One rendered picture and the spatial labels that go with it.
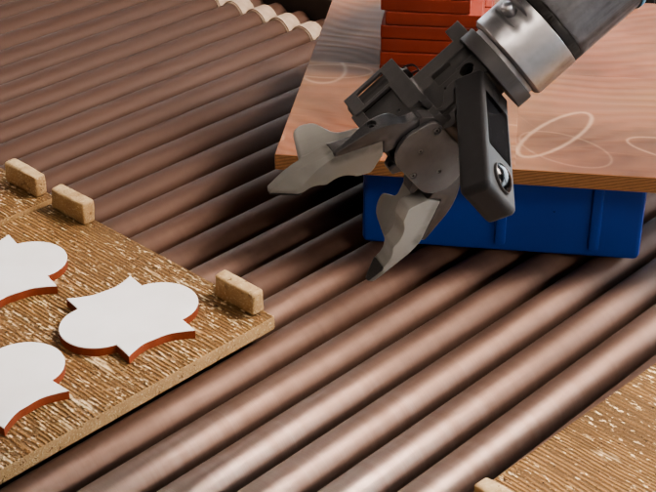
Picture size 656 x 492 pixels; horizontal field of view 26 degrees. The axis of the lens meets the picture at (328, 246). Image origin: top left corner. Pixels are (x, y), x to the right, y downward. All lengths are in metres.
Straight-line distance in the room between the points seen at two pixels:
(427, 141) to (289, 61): 0.95
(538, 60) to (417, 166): 0.12
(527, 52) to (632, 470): 0.38
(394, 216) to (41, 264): 0.47
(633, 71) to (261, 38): 0.63
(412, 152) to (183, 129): 0.78
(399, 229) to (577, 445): 0.26
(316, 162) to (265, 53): 1.00
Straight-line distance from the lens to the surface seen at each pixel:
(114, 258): 1.52
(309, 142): 1.10
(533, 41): 1.10
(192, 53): 2.05
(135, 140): 1.81
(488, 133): 1.07
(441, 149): 1.11
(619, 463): 1.25
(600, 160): 1.50
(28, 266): 1.50
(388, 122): 1.08
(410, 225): 1.15
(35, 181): 1.65
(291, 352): 1.41
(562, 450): 1.26
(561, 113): 1.60
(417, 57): 1.65
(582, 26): 1.11
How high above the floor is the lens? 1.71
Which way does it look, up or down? 30 degrees down
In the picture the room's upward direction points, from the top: straight up
